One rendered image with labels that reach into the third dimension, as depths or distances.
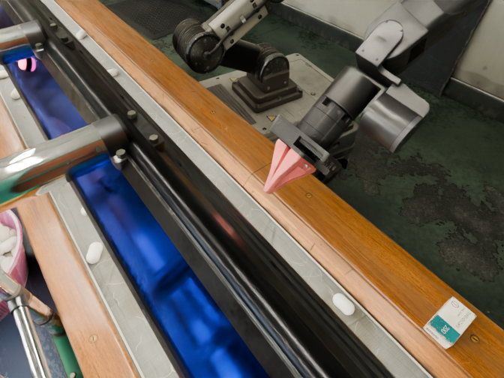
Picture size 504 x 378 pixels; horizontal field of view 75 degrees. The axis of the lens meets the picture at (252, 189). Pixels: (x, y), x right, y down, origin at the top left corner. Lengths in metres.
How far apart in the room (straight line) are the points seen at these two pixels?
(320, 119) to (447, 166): 1.58
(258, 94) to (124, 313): 0.93
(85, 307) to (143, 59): 0.70
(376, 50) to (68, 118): 0.35
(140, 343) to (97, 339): 0.06
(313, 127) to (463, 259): 1.28
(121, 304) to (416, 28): 0.55
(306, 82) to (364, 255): 1.01
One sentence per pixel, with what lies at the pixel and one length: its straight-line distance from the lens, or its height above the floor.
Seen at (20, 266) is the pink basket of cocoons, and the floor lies 0.73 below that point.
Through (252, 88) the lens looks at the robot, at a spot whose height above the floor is 0.52.
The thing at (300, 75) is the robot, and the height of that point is 0.47.
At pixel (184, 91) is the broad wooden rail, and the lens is 0.87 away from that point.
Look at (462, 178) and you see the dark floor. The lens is 1.97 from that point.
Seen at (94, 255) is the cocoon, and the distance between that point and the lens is 0.59.
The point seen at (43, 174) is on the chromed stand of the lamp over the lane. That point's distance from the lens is 0.19.
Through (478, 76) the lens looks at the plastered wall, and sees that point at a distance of 2.44.
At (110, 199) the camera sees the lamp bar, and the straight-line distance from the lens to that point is 0.21.
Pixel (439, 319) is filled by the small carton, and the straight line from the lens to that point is 0.53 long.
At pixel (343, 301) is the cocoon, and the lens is 0.52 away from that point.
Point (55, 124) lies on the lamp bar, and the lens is 0.29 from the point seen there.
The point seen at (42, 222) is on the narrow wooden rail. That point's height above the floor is 0.76.
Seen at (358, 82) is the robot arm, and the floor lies 1.00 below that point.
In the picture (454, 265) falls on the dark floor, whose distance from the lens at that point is 1.61.
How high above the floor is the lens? 1.23
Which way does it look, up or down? 50 degrees down
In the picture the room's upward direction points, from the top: straight up
